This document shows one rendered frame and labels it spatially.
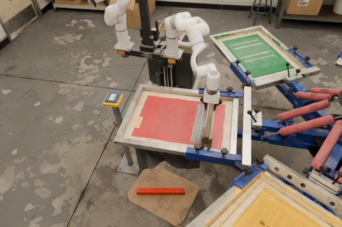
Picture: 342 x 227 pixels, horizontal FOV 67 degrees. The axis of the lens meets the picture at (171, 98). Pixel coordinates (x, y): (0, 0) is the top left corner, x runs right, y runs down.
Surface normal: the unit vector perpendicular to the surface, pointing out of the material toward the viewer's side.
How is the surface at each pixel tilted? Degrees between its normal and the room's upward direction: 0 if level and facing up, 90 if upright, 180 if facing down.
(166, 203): 1
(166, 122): 0
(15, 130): 0
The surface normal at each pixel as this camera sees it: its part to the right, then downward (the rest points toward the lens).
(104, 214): -0.04, -0.72
